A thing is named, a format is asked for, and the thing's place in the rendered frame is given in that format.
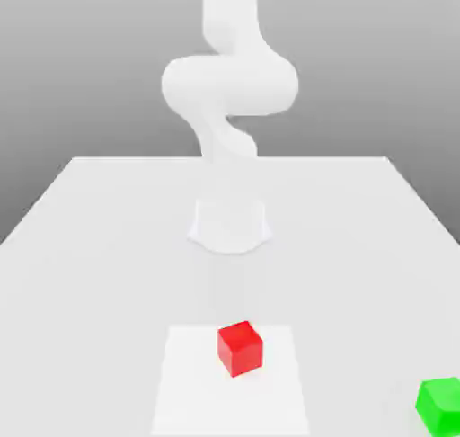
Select small red cube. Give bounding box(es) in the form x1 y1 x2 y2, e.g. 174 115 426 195
216 320 264 379

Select small green cube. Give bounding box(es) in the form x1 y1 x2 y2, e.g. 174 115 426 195
414 376 460 437

